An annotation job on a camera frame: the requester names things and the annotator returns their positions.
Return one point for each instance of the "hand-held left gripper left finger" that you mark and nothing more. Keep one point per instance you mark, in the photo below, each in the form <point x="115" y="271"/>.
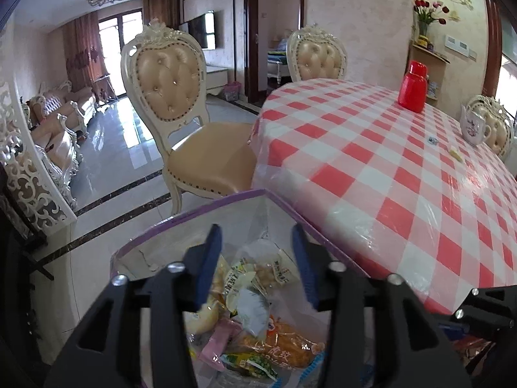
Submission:
<point x="208" y="270"/>

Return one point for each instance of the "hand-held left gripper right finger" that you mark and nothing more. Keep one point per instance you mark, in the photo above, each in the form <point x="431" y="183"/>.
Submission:
<point x="305" y="275"/>

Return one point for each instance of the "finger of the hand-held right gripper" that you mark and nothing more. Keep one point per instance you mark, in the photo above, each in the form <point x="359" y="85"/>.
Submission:
<point x="484" y="311"/>

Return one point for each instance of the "cream packet green print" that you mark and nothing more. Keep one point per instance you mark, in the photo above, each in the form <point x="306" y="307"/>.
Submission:
<point x="238" y="281"/>

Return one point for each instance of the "white silver snack packet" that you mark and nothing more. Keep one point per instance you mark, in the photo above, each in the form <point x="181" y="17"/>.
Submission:
<point x="252" y="305"/>

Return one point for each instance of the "bread packet orange label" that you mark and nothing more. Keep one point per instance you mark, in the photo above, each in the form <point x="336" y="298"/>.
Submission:
<point x="282" y="343"/>

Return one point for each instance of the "purple pink snack packet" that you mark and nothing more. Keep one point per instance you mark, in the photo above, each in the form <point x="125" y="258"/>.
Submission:
<point x="218" y="345"/>

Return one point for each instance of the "yellow green snack packet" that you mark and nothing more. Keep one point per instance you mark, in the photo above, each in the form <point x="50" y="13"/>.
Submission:
<point x="246" y="365"/>

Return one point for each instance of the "small cream snack packet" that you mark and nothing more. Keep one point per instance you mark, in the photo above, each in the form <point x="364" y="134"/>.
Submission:
<point x="457" y="156"/>

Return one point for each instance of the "pink basket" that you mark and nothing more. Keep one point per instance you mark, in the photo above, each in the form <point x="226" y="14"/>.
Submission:
<point x="232" y="92"/>

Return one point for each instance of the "cream tufted dining chair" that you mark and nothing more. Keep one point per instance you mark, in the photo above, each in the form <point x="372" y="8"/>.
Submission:
<point x="499" y="129"/>
<point x="169" y="81"/>
<point x="317" y="58"/>

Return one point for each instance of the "white floral teapot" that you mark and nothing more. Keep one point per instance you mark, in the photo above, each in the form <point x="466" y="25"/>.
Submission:
<point x="476" y="127"/>

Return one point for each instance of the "white television stand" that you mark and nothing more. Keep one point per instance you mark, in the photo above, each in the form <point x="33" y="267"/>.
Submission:
<point x="218" y="76"/>

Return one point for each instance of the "dark furniture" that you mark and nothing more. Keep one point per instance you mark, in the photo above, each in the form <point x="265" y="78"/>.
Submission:
<point x="12" y="270"/>

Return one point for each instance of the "white carved screen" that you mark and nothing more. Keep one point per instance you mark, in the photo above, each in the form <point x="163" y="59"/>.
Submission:
<point x="24" y="169"/>

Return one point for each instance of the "bed with blue bedding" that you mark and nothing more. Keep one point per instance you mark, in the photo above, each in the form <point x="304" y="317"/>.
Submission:
<point x="278" y="62"/>

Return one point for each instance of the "red thermos jug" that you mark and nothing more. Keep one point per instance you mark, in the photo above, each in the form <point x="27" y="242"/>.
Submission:
<point x="412" y="89"/>

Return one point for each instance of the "ornate cream sofa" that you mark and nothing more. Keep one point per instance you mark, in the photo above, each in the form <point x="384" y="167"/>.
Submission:
<point x="76" y="101"/>

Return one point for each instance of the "white blue box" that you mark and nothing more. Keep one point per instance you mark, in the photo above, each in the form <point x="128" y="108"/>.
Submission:
<point x="432" y="89"/>

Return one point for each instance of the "balcony window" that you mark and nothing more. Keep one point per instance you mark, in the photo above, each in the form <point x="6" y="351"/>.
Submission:
<point x="121" y="40"/>

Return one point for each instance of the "wooden corner shelf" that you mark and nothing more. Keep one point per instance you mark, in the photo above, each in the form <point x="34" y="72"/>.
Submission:
<point x="430" y="54"/>

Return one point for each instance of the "brown curtain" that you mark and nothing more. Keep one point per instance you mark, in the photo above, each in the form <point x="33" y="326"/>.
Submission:
<point x="80" y="48"/>
<point x="161" y="12"/>

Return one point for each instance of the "yellow jar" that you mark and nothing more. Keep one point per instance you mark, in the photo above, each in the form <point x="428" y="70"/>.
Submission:
<point x="423" y="41"/>

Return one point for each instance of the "vase of red flowers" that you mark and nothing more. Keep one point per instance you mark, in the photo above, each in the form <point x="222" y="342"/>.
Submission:
<point x="423" y="28"/>

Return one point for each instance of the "wood framed glass partition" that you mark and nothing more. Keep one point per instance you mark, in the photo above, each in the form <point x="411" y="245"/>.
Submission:
<point x="507" y="28"/>

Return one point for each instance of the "wall television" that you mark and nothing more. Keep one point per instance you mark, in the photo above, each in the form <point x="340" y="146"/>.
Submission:
<point x="202" y="28"/>

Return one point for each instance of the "white wall switch panel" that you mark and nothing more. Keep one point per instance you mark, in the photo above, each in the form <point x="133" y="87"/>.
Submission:
<point x="460" y="46"/>

